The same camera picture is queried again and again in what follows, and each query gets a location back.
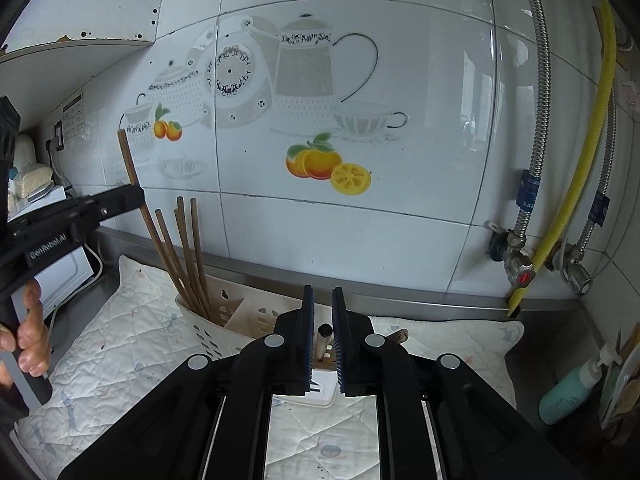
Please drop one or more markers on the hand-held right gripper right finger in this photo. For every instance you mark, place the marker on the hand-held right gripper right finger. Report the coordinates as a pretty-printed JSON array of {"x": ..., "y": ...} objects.
[{"x": 338, "y": 340}]

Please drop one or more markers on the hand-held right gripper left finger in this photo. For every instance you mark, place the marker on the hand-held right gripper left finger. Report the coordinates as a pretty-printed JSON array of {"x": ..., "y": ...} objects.
[{"x": 307, "y": 340}]

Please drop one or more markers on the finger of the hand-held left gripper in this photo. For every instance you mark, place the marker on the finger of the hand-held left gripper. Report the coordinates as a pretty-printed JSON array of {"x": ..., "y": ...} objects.
[{"x": 110, "y": 202}]

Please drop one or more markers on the brown bamboo chopstick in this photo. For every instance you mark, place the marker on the brown bamboo chopstick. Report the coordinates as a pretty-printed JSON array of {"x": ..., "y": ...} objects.
[
  {"x": 323, "y": 340},
  {"x": 186, "y": 245},
  {"x": 170, "y": 250},
  {"x": 197, "y": 245},
  {"x": 399, "y": 335},
  {"x": 127, "y": 160}
]

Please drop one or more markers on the white plastic utensil holder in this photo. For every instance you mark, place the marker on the white plastic utensil holder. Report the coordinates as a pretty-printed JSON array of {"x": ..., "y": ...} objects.
[{"x": 250, "y": 320}]

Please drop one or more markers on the person's left hand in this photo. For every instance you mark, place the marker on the person's left hand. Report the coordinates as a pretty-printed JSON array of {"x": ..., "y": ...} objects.
[{"x": 32, "y": 355}]

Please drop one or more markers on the white microwave oven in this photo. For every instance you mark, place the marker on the white microwave oven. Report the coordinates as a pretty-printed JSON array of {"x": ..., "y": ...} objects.
[{"x": 67, "y": 272}]

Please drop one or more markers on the cream textured sponge cloth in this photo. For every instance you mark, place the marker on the cream textured sponge cloth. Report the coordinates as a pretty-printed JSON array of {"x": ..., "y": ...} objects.
[{"x": 32, "y": 180}]

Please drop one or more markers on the white quilted printed mat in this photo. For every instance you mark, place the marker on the white quilted printed mat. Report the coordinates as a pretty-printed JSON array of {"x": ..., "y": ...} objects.
[{"x": 100, "y": 350}]

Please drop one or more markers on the teal pump soap bottle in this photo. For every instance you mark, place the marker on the teal pump soap bottle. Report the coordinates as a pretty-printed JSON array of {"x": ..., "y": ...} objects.
[{"x": 570, "y": 390}]

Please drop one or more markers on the metal water valve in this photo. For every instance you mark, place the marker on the metal water valve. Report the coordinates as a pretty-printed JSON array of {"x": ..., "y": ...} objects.
[{"x": 575, "y": 270}]

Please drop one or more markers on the black wall outlet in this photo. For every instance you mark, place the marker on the black wall outlet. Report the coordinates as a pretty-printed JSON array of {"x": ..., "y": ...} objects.
[{"x": 59, "y": 135}]

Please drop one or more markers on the wall label sticker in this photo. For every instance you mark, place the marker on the wall label sticker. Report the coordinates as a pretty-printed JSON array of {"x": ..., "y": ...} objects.
[{"x": 75, "y": 110}]

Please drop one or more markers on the white wall cabinet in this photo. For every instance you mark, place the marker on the white wall cabinet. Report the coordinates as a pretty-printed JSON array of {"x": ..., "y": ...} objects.
[{"x": 85, "y": 0}]

